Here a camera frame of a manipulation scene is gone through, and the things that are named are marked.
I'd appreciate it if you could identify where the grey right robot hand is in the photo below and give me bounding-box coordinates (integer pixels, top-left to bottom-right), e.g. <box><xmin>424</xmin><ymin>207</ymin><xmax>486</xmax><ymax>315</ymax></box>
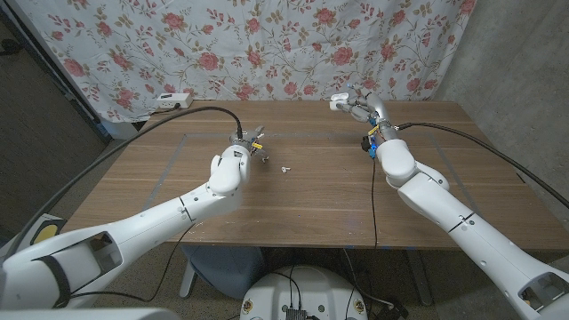
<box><xmin>341</xmin><ymin>91</ymin><xmax>399</xmax><ymax>142</ymax></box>

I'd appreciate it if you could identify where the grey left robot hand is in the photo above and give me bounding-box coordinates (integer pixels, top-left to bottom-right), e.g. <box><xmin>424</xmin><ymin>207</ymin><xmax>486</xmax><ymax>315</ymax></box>
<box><xmin>228</xmin><ymin>125</ymin><xmax>271</xmax><ymax>164</ymax></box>

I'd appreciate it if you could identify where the white AirPods case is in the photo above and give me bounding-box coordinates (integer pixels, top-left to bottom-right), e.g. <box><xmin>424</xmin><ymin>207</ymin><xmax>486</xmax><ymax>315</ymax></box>
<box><xmin>329</xmin><ymin>92</ymin><xmax>350</xmax><ymax>112</ymax></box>

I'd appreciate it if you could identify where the white power strip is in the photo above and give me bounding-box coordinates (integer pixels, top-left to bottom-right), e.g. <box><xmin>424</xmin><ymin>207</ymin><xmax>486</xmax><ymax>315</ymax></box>
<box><xmin>155</xmin><ymin>92</ymin><xmax>194</xmax><ymax>110</ymax></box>

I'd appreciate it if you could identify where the floral backdrop cloth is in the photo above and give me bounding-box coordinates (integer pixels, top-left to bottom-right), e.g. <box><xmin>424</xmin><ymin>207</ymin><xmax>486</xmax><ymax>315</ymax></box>
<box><xmin>15</xmin><ymin>0</ymin><xmax>477</xmax><ymax>124</ymax></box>

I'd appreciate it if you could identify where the white table leg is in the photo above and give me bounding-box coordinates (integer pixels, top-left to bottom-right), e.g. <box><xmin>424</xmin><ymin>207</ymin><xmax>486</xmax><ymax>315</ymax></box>
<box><xmin>179</xmin><ymin>260</ymin><xmax>196</xmax><ymax>298</ymax></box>

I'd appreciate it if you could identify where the white robot torso base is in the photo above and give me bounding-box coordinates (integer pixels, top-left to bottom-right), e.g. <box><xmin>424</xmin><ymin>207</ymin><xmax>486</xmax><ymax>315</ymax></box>
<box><xmin>239</xmin><ymin>265</ymin><xmax>369</xmax><ymax>320</ymax></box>

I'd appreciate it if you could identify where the grey table leg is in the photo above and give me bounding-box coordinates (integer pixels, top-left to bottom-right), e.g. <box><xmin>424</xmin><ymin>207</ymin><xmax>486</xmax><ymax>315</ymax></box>
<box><xmin>404</xmin><ymin>249</ymin><xmax>435</xmax><ymax>307</ymax></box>

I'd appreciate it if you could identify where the black power adapter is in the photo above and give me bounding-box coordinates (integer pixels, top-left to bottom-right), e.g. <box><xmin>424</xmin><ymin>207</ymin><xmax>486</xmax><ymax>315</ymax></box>
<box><xmin>377</xmin><ymin>301</ymin><xmax>410</xmax><ymax>320</ymax></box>

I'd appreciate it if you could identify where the white yellow black floor mat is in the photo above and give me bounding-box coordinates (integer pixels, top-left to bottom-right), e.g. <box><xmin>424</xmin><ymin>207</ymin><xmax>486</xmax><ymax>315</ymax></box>
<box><xmin>0</xmin><ymin>212</ymin><xmax>68</xmax><ymax>259</ymax></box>

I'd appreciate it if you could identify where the white robot torso edge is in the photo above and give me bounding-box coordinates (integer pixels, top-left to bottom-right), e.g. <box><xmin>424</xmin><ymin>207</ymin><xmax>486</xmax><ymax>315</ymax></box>
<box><xmin>0</xmin><ymin>308</ymin><xmax>181</xmax><ymax>320</ymax></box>

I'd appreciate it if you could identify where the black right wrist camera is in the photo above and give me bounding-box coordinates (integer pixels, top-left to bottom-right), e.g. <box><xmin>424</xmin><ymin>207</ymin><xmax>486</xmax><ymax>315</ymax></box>
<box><xmin>360</xmin><ymin>135</ymin><xmax>378</xmax><ymax>160</ymax></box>

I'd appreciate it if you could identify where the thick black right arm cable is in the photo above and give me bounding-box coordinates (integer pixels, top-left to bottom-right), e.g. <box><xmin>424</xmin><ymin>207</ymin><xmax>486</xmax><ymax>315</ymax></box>
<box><xmin>395</xmin><ymin>122</ymin><xmax>569</xmax><ymax>210</ymax></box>

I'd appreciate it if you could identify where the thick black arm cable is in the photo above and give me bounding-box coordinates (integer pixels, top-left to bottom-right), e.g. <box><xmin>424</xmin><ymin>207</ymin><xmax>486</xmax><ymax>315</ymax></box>
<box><xmin>0</xmin><ymin>105</ymin><xmax>244</xmax><ymax>263</ymax></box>
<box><xmin>395</xmin><ymin>122</ymin><xmax>569</xmax><ymax>210</ymax></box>

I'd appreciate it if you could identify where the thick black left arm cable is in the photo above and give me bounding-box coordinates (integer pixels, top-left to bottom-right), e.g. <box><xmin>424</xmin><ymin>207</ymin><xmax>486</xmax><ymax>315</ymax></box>
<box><xmin>0</xmin><ymin>105</ymin><xmax>244</xmax><ymax>263</ymax></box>

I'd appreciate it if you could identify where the black power strip cord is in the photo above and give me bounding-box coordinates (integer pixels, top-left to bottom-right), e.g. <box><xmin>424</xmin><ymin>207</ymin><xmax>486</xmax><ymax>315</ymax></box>
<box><xmin>148</xmin><ymin>102</ymin><xmax>182</xmax><ymax>116</ymax></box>

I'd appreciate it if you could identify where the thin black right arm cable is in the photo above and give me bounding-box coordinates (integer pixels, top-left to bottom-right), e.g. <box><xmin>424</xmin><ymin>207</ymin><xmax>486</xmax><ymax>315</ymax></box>
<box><xmin>371</xmin><ymin>158</ymin><xmax>379</xmax><ymax>249</ymax></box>

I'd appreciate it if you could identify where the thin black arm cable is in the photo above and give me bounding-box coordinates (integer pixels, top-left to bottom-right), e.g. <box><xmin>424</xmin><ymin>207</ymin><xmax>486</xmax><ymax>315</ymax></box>
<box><xmin>371</xmin><ymin>158</ymin><xmax>379</xmax><ymax>249</ymax></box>
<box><xmin>68</xmin><ymin>221</ymin><xmax>196</xmax><ymax>303</ymax></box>

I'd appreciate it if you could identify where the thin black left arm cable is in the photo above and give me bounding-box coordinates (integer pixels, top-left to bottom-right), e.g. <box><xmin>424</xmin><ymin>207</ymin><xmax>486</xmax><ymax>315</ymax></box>
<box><xmin>68</xmin><ymin>221</ymin><xmax>196</xmax><ymax>303</ymax></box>

